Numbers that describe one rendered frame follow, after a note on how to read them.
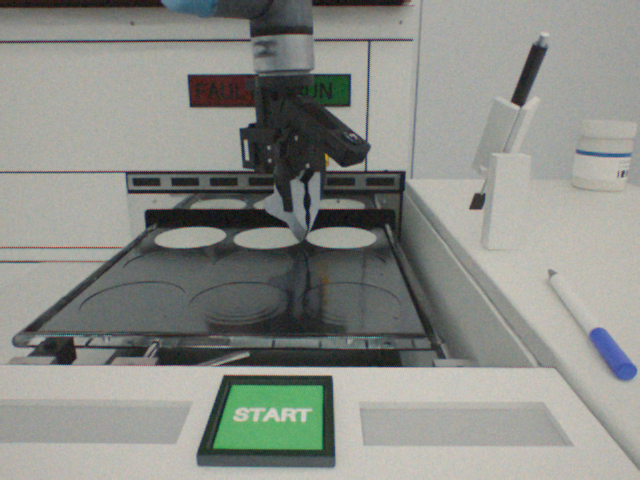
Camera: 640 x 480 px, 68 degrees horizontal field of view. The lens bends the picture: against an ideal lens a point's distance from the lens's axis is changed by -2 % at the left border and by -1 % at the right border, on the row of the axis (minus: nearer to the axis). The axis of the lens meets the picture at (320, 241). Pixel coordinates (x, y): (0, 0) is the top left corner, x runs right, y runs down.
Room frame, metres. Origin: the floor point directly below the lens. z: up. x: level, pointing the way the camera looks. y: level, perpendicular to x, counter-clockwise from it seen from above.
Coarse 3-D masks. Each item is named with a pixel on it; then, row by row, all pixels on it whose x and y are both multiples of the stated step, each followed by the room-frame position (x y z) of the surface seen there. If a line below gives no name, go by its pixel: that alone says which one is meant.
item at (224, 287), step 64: (128, 256) 0.57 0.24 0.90; (192, 256) 0.57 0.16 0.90; (256, 256) 0.57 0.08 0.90; (320, 256) 0.57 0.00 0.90; (384, 256) 0.57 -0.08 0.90; (64, 320) 0.39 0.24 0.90; (128, 320) 0.39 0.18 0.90; (192, 320) 0.39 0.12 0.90; (256, 320) 0.40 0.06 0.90; (320, 320) 0.40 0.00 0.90; (384, 320) 0.40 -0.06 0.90
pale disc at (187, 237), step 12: (180, 228) 0.69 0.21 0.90; (192, 228) 0.69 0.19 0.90; (204, 228) 0.69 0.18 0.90; (216, 228) 0.69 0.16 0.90; (156, 240) 0.63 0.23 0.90; (168, 240) 0.63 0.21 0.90; (180, 240) 0.63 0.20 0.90; (192, 240) 0.63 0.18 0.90; (204, 240) 0.63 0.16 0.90; (216, 240) 0.63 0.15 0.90
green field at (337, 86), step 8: (320, 80) 0.75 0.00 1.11; (328, 80) 0.75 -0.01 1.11; (336, 80) 0.75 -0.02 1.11; (344, 80) 0.75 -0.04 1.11; (304, 88) 0.75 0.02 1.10; (312, 88) 0.75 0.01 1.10; (320, 88) 0.75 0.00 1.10; (328, 88) 0.75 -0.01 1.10; (336, 88) 0.75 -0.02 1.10; (344, 88) 0.75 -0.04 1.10; (312, 96) 0.75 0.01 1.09; (320, 96) 0.75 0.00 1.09; (328, 96) 0.75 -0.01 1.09; (336, 96) 0.75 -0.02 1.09; (344, 96) 0.75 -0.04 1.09
